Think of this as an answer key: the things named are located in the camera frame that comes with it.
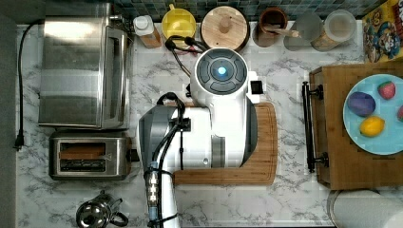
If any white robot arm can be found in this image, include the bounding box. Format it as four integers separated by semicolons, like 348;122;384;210
136;47;258;228

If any stainless steel toaster oven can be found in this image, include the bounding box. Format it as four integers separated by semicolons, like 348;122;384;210
38;0;131;130

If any bread slice in toaster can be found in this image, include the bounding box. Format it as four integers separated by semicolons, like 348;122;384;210
59;145;105;160

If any bamboo cutting board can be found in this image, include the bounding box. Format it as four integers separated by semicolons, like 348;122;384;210
174;103;278;185

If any round wooden lid jar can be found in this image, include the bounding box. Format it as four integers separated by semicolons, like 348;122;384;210
201;6;250;51

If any yellow cup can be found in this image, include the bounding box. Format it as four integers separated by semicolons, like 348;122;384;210
162;4;197;39

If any white capped spice bottle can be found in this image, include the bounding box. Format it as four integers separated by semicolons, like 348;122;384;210
133;15;162;48

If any wooden spoon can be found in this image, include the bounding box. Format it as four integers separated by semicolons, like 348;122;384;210
264;25;299;38

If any brown wooden utensil holder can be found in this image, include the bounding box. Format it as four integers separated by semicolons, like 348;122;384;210
253;7;288;48

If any frosted glass jar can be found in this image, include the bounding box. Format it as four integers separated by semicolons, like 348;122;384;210
283;12;323;51

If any chrome kettle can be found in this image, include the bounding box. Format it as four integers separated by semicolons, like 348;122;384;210
76;190;128;228

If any purple toy eggplant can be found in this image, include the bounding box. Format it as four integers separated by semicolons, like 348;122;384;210
347;91;376;117

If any frosted lid cork canister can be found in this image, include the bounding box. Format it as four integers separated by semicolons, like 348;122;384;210
311;9;356;51

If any light blue plate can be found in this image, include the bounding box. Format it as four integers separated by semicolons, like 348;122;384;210
343;74;403;156

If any yellow toy lemon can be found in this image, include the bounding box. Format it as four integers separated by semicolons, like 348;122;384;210
359;116;385;137

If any red toy strawberry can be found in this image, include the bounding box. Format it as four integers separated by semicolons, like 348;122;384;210
377;81;395;100

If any red toy fruit at edge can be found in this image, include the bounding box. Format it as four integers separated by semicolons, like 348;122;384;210
396;105;403;122

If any colourful cereal box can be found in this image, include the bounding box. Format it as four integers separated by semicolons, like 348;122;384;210
362;0;403;63

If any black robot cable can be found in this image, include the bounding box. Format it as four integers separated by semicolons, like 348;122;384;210
144;91;187;228

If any wooden tray with black handle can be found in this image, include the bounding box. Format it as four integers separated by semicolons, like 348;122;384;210
302;62;402;190

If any black power cord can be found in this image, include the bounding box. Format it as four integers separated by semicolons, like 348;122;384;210
13;20;43;151

